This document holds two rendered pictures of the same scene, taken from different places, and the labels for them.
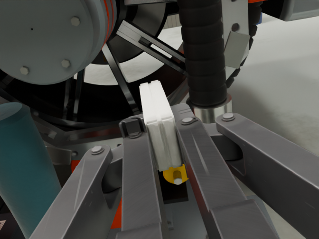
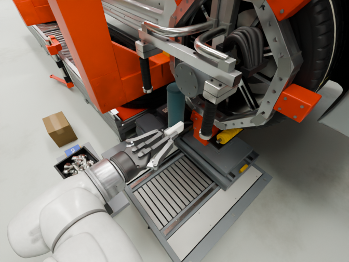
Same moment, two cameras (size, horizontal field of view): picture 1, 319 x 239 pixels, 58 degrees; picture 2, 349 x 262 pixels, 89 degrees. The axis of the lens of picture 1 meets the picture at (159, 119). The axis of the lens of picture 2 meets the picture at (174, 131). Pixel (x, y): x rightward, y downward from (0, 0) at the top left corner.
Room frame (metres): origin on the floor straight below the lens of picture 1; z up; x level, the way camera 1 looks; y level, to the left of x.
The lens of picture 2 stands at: (-0.09, -0.26, 1.20)
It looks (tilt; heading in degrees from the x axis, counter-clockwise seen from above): 48 degrees down; 46
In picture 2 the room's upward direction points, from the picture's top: straight up
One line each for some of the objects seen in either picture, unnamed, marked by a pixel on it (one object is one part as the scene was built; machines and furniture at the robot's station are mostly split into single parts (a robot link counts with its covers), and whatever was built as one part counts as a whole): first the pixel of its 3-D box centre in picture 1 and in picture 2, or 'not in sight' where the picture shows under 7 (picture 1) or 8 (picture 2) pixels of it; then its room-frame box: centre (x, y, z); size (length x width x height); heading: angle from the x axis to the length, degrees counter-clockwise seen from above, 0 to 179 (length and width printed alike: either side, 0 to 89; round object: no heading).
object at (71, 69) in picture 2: not in sight; (65, 62); (0.34, 1.88, 0.28); 2.47 x 0.09 x 0.22; 86
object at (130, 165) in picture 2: not in sight; (132, 160); (0.00, 0.00, 0.81); 0.09 x 0.08 x 0.07; 2
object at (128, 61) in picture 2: not in sight; (151, 57); (0.55, 0.61, 0.69); 0.52 x 0.17 x 0.35; 176
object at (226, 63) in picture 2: not in sight; (227, 30); (0.37, 0.01, 1.03); 0.19 x 0.18 x 0.11; 176
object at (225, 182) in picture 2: not in sight; (215, 149); (0.67, 0.09, 0.13); 0.50 x 0.36 x 0.10; 86
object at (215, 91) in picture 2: not in sight; (221, 86); (0.28, -0.05, 0.93); 0.09 x 0.05 x 0.05; 176
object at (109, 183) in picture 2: not in sight; (106, 178); (-0.07, -0.01, 0.82); 0.09 x 0.06 x 0.09; 92
